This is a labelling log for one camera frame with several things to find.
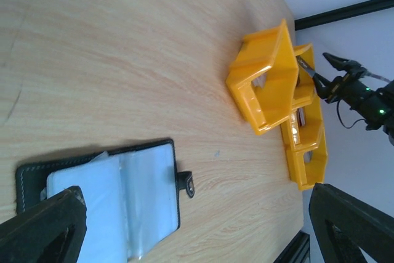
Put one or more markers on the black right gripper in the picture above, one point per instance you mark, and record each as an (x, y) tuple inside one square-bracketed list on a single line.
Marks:
[(348, 87)]

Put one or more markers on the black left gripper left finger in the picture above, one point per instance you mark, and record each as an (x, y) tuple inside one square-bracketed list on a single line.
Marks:
[(51, 231)]

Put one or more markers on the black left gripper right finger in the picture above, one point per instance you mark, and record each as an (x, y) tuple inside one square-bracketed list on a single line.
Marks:
[(345, 227)]

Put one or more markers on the black VIP card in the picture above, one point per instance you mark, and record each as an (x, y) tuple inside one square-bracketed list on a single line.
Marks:
[(304, 65)]

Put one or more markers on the black leather card holder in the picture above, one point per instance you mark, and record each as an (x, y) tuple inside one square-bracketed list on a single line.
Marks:
[(131, 195)]

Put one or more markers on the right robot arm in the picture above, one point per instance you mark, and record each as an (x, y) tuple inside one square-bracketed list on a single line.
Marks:
[(374, 106)]

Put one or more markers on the yellow bin with black cards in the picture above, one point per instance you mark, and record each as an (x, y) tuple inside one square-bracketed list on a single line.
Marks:
[(305, 89)]

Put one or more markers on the red VIP card stack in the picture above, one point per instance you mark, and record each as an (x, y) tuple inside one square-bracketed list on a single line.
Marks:
[(301, 117)]

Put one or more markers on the yellow bin with red cards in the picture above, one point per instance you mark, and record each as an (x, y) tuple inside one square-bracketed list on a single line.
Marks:
[(296, 136)]

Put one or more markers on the yellow bin with blue cards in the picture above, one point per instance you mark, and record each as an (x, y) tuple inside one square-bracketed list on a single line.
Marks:
[(306, 175)]

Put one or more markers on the yellow bin with white cards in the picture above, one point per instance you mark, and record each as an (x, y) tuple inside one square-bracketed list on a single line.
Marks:
[(267, 52)]

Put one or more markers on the white card stack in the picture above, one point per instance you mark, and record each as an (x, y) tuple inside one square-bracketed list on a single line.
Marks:
[(259, 81)]

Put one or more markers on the blue card stack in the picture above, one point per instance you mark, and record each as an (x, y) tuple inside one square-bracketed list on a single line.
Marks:
[(308, 156)]

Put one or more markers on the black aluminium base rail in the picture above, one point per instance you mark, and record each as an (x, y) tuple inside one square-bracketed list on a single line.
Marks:
[(297, 251)]

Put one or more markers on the black frame post right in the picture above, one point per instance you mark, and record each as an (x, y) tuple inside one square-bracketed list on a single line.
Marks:
[(343, 13)]

